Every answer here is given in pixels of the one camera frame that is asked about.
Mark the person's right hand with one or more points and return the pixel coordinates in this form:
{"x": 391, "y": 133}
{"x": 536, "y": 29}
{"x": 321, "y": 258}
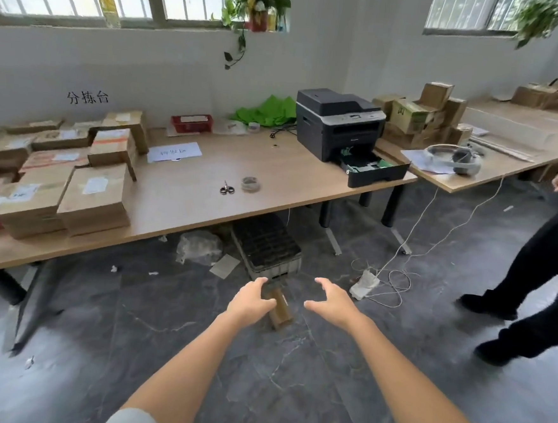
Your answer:
{"x": 336, "y": 307}

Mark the person's left hand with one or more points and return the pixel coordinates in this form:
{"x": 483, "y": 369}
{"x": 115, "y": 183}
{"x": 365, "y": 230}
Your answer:
{"x": 246, "y": 304}

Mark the person's right thumb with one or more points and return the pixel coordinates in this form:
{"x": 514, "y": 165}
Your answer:
{"x": 315, "y": 306}

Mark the person's left thumb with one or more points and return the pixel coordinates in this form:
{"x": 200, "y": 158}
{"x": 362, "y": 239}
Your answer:
{"x": 266, "y": 305}

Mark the person's right forearm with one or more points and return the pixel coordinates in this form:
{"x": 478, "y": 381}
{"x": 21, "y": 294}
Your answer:
{"x": 405, "y": 389}

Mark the person's left forearm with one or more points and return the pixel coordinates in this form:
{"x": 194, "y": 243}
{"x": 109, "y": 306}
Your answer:
{"x": 182, "y": 364}

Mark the small brown cardboard box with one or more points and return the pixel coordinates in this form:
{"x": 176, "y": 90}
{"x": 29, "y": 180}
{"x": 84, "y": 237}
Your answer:
{"x": 281, "y": 311}

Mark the white power strip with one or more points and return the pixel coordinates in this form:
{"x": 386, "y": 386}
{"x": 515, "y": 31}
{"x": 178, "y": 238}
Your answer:
{"x": 364, "y": 285}

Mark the flat cardboard piece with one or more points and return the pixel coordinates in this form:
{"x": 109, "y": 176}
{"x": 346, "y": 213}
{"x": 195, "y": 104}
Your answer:
{"x": 224, "y": 266}

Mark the black plastic crate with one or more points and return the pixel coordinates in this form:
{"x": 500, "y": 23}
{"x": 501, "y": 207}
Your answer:
{"x": 264, "y": 246}

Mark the crumpled clear plastic bag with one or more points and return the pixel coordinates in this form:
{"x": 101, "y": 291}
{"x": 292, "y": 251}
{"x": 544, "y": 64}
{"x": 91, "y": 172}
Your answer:
{"x": 199, "y": 247}

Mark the clear packing tape roll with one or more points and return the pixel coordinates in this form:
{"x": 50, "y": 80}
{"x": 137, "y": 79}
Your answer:
{"x": 251, "y": 184}

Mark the black scissors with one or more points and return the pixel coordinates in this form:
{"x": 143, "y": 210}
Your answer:
{"x": 226, "y": 189}

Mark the long wooden table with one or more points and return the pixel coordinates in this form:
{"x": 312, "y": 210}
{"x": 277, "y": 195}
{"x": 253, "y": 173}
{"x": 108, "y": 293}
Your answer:
{"x": 199, "y": 198}

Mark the white paper sheet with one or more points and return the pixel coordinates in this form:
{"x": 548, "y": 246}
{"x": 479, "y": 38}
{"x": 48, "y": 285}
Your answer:
{"x": 174, "y": 152}

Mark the white paper sheets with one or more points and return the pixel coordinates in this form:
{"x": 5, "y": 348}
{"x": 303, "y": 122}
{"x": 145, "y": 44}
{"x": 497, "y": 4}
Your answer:
{"x": 416, "y": 159}

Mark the small tape roll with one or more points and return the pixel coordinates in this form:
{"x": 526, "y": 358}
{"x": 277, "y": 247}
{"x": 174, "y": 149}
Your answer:
{"x": 253, "y": 127}

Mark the white shirt sleeve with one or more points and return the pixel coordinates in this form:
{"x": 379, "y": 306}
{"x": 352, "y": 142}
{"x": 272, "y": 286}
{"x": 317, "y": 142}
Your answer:
{"x": 130, "y": 422}

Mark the black grey printer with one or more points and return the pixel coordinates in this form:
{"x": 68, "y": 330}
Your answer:
{"x": 340, "y": 125}

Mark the green cloth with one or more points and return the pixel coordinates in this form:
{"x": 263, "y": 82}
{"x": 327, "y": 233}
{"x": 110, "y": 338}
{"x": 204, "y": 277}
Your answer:
{"x": 267, "y": 110}

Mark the red flat box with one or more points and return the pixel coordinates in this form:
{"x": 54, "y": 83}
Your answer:
{"x": 191, "y": 124}

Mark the white headset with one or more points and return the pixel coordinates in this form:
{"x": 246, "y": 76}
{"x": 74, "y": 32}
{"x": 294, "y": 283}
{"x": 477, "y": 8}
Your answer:
{"x": 454, "y": 159}

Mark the stack of brown cartons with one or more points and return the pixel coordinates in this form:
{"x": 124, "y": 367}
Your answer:
{"x": 424, "y": 116}

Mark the wooden side table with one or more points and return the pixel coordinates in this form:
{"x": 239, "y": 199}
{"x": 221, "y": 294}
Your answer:
{"x": 501, "y": 162}

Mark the pile of labelled cardboard parcels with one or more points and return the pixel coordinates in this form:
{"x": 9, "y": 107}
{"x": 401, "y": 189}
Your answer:
{"x": 57, "y": 179}

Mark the thin wooden sticks bundle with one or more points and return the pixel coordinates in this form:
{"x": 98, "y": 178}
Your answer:
{"x": 505, "y": 149}

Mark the clear plastic sheet roll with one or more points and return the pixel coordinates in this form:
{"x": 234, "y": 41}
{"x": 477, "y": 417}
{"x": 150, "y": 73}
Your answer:
{"x": 508, "y": 129}

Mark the red plant pot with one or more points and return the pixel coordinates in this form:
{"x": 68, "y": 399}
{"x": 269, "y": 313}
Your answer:
{"x": 257, "y": 22}

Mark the hanging green pothos plant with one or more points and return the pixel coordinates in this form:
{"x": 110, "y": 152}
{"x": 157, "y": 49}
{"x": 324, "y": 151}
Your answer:
{"x": 248, "y": 2}

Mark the open cardboard boxes heap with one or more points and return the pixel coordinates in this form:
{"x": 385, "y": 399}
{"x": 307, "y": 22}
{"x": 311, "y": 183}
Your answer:
{"x": 549, "y": 94}

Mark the small barred window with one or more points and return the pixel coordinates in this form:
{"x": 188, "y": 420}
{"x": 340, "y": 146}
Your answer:
{"x": 469, "y": 12}

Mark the yellow bottle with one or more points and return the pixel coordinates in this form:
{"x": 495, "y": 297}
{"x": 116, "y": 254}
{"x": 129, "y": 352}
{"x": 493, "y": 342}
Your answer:
{"x": 110, "y": 11}

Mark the green potted plant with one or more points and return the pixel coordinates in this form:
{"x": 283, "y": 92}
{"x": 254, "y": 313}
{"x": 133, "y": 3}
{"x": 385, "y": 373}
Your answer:
{"x": 538, "y": 19}

